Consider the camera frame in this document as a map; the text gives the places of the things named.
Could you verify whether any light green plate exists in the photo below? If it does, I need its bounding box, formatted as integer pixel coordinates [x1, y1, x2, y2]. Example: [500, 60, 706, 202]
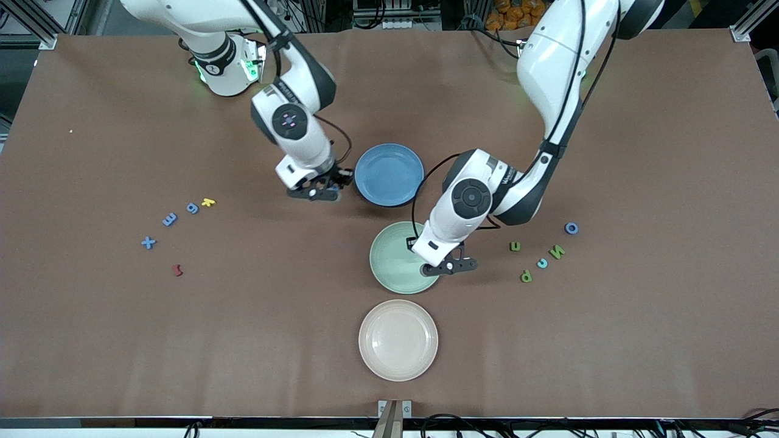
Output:
[369, 221, 445, 295]

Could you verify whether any blue plate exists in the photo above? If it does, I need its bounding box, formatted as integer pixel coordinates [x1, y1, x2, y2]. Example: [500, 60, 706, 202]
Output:
[354, 144, 425, 208]

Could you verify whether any beige plate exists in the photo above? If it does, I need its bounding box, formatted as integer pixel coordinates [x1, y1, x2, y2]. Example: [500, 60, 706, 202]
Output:
[358, 299, 439, 382]

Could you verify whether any brown table cover sheet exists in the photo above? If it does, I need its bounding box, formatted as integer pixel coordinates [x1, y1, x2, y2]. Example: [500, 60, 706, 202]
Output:
[0, 27, 779, 420]

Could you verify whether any pile of orange objects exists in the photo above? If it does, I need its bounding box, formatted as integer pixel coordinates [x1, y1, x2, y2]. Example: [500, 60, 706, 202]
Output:
[485, 0, 548, 31]

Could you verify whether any table edge metal bracket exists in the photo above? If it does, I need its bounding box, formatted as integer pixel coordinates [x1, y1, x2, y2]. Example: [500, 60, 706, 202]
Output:
[377, 400, 413, 438]

